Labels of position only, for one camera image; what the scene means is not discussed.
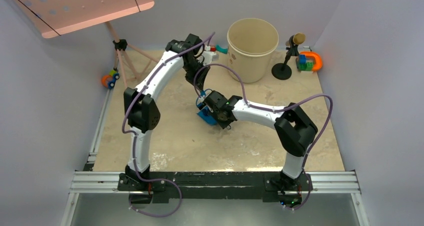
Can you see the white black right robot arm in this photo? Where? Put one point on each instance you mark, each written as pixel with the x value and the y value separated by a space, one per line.
pixel 295 129

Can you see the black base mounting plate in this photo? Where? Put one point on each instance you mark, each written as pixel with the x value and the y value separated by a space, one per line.
pixel 269 187

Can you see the black microphone stand gold mic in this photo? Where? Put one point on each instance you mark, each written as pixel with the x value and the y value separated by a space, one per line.
pixel 282 71

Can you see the orange blue toy car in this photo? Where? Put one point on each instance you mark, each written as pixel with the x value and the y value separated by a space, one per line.
pixel 109 80

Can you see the blue hand brush black bristles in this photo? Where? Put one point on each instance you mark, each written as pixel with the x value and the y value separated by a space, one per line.
pixel 203 94

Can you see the blue plastic dustpan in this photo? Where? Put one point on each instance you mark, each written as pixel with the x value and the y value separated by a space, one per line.
pixel 205 114

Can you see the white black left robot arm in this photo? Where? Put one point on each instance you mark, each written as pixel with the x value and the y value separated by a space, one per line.
pixel 142 114

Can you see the cream round bucket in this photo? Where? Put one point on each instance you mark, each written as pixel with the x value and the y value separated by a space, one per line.
pixel 251 44

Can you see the aluminium frame rail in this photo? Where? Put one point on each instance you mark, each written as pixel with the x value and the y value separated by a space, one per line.
pixel 89 182

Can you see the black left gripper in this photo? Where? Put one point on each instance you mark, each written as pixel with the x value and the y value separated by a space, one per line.
pixel 200 79

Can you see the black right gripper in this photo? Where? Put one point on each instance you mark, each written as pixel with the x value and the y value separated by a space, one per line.
pixel 224 124

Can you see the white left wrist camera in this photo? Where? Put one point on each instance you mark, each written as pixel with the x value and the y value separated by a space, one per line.
pixel 209 57

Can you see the teal curved toy piece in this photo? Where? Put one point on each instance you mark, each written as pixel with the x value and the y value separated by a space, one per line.
pixel 221 49

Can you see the pink music stand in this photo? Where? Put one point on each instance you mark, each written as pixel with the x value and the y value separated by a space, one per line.
pixel 58 17

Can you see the orange green toy block set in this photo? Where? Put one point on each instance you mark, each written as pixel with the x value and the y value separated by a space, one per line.
pixel 309 61

